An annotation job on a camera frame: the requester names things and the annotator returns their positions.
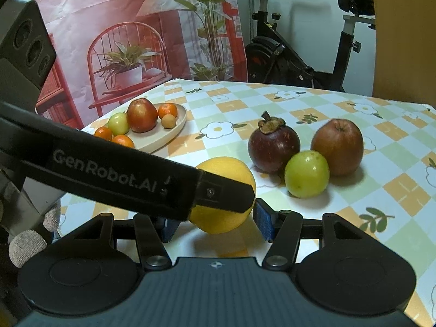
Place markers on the wooden door panel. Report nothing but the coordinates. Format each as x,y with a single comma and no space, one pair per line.
405,51

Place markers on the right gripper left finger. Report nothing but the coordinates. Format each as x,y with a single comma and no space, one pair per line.
150,235

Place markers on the brown round apple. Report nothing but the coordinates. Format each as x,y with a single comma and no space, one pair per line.
341,143

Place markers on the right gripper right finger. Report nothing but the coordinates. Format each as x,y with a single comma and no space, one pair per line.
282,229

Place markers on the gloved left hand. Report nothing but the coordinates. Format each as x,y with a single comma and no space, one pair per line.
32,241

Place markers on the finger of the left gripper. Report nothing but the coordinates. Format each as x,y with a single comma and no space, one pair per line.
222,193

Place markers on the yellow lemon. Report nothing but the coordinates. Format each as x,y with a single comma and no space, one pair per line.
214,221

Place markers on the purple mangosteen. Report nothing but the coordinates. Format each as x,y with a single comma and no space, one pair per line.
272,144

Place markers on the red printed backdrop cloth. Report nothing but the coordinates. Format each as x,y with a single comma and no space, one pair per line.
109,51

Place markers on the orange tangerine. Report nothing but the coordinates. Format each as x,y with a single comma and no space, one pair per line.
104,133
123,140
166,109

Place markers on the checkered floral tablecloth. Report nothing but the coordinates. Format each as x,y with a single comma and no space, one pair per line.
391,196

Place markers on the large red apple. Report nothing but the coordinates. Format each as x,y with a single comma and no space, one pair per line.
142,116

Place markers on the beige round plate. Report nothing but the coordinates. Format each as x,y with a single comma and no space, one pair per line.
159,136

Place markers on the black exercise bike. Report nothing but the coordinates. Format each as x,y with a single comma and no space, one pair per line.
313,28

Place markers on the green jujube fruit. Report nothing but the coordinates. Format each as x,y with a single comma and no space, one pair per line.
306,174
118,124

